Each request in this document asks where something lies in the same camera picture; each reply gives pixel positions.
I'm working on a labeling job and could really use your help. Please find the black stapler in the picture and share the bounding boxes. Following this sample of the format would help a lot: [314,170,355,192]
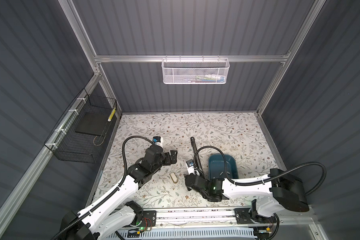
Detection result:
[191,137,204,177]

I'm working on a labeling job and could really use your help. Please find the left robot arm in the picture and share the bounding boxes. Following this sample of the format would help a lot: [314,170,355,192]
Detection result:
[53,145,178,240]

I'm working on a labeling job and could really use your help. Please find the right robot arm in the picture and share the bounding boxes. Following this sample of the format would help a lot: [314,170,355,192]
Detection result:
[185,169,309,221]

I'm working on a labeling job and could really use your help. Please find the teal plastic tray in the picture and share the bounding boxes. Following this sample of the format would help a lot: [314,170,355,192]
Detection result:
[208,154,239,179]

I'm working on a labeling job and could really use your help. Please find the yellow marker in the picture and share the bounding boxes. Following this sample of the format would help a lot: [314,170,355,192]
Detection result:
[107,108,116,122]

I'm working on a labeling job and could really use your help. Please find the black pad in basket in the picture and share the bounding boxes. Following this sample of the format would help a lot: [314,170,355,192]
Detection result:
[75,113,110,137]

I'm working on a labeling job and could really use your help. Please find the tubes in white basket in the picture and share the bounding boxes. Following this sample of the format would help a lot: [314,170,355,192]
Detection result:
[188,75,226,84]

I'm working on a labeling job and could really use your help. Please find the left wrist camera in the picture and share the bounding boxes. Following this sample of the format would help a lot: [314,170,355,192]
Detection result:
[153,136,163,148]

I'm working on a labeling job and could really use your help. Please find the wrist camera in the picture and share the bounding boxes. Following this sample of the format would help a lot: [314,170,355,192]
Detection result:
[186,160,198,175]
[153,136,163,148]

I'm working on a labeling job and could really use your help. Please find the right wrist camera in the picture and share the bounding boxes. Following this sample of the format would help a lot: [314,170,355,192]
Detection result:
[186,160,198,175]

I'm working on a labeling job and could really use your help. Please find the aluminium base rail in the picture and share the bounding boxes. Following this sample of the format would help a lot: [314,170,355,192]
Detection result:
[74,206,314,230]

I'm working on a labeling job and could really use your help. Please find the black wire basket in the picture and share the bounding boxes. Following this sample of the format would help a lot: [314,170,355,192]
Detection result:
[45,89,118,164]

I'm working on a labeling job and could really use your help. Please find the white wire mesh basket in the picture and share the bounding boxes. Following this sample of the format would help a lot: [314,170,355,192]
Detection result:
[161,58,230,85]

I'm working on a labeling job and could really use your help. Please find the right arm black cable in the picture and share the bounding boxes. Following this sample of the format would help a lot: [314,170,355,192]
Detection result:
[192,145,328,197]

